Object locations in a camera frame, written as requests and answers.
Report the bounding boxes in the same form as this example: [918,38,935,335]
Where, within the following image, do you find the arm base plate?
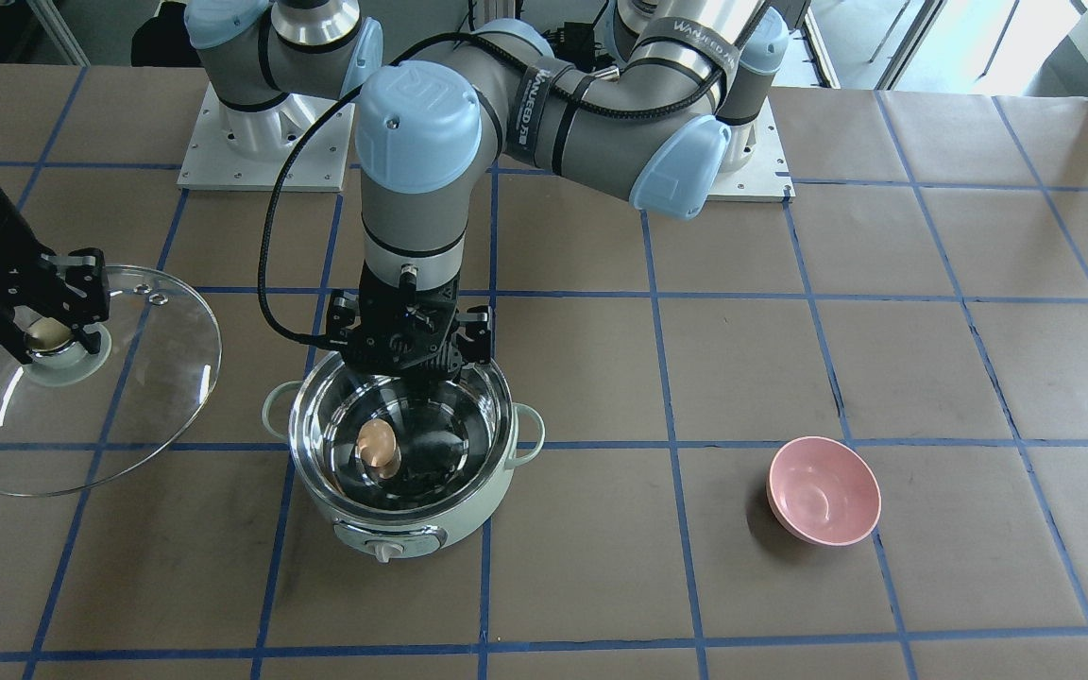
[707,98,795,203]
[177,85,355,193]

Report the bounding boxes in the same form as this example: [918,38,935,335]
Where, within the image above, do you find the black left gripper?
[325,265,495,381]

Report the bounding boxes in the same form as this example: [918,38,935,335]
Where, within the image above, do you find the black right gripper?
[0,186,110,364]

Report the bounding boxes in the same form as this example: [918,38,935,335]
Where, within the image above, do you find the mint green electric pot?
[261,354,547,562]

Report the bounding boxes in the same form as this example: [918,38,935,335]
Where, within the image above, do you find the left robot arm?
[327,1,789,380]

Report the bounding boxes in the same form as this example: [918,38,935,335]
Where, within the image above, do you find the pink bowl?
[767,435,882,548]

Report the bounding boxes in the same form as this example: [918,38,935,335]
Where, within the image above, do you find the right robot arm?
[0,1,382,366]

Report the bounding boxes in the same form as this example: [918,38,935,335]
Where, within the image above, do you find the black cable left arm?
[256,0,772,346]

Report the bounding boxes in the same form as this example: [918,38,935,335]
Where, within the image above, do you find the glass pot lid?
[0,265,223,498]

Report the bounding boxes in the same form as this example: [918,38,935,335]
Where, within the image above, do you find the brown egg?
[355,418,401,481]

